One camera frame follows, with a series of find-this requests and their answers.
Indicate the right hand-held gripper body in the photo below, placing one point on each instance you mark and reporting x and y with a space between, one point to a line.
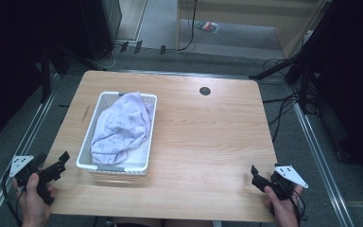
288 175

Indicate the white plastic basket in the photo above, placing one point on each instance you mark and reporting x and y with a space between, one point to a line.
138 164

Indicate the black cabinet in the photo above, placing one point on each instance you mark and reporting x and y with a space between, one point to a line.
99 25

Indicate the light wooden shelf frame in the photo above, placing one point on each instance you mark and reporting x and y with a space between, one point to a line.
233 12

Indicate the person's left hand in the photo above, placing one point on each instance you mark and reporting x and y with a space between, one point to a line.
34 201

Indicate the person's right hand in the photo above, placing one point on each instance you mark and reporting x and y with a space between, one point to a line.
283 209

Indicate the black metal stand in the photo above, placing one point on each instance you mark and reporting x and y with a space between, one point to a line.
283 64
45 75

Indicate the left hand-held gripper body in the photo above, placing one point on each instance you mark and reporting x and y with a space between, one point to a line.
21 164

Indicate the colourful packet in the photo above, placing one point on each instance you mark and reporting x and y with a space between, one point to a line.
206 26

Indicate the aluminium floor rail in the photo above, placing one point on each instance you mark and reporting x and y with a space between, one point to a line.
321 164
19 148

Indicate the lavender patterned cloth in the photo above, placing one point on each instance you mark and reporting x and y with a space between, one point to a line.
121 129

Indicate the dark round table grommet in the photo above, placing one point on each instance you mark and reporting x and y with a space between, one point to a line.
205 91

